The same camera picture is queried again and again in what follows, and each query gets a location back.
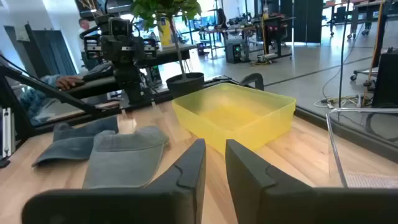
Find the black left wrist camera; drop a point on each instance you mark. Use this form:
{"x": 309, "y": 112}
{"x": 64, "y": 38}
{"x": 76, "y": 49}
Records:
{"x": 119, "y": 26}

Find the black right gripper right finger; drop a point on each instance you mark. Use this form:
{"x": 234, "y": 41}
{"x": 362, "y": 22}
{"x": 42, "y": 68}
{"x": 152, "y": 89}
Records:
{"x": 264, "y": 199}

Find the silver aluminium bracket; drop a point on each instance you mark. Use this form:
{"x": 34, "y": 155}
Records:
{"x": 7, "y": 133}

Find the potted green plant black pot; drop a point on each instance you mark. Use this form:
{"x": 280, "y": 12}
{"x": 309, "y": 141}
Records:
{"x": 185, "y": 84}

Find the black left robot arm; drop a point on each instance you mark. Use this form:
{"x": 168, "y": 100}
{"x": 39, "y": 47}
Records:
{"x": 129, "y": 81}

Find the person's hand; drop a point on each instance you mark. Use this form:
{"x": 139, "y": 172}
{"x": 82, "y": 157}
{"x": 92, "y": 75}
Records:
{"x": 68, "y": 82}

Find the orange pole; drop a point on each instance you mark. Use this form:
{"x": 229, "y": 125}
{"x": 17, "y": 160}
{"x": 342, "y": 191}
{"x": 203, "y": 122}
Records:
{"x": 376, "y": 40}

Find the black workbench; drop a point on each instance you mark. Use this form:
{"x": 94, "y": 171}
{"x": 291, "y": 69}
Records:
{"x": 273, "y": 31}

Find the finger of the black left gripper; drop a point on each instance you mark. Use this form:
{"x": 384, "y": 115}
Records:
{"x": 150, "y": 48}
{"x": 91, "y": 46}

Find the yellow translucent plastic bin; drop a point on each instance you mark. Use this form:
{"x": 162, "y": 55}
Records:
{"x": 236, "y": 118}

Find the yellow box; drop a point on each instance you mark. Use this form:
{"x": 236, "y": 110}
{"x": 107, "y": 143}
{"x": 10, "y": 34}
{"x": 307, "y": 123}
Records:
{"x": 165, "y": 32}

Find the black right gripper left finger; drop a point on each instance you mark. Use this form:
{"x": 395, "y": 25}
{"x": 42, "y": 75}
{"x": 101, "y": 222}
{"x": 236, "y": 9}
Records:
{"x": 174, "y": 199}

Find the person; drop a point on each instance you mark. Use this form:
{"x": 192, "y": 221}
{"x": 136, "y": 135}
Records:
{"x": 34, "y": 99}

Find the black computer tower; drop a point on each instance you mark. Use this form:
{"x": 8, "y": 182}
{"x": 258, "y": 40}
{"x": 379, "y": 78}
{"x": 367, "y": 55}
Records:
{"x": 234, "y": 52}

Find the clear plastic bin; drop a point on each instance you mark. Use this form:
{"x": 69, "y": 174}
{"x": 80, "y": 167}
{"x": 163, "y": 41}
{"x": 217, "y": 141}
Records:
{"x": 339, "y": 161}

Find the black equipment case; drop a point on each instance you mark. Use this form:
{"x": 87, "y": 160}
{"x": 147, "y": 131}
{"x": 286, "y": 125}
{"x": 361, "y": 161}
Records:
{"x": 387, "y": 81}

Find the black aluminium rig frame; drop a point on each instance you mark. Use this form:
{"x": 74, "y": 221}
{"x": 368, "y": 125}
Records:
{"x": 46, "y": 90}

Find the blue grey room divider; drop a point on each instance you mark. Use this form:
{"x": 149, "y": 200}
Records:
{"x": 53, "y": 53}

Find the black partition panel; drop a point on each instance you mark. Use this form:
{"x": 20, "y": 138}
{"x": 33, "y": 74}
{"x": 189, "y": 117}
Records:
{"x": 306, "y": 21}

